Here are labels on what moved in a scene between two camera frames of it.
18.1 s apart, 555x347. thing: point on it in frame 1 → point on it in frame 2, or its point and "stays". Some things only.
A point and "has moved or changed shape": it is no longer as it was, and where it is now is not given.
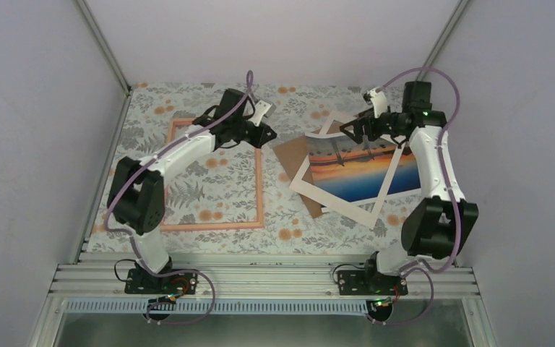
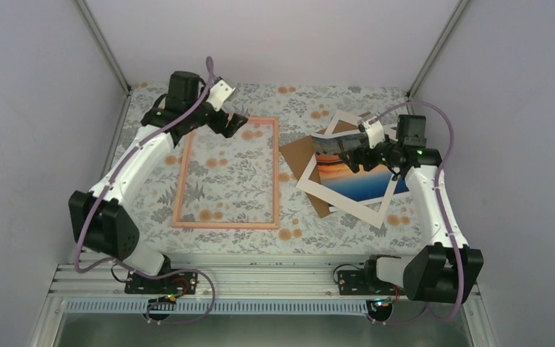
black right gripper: x=367 y=119 → x=354 y=153
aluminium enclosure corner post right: x=442 y=37 stays
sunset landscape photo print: x=358 y=172 has moved or changed shape
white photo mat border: x=298 y=184 has moved or changed shape
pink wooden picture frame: x=216 y=226 → x=183 y=189
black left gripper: x=261 y=138 → x=229 y=129
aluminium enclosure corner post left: x=110 y=57 stays
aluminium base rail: x=262 y=280 stays
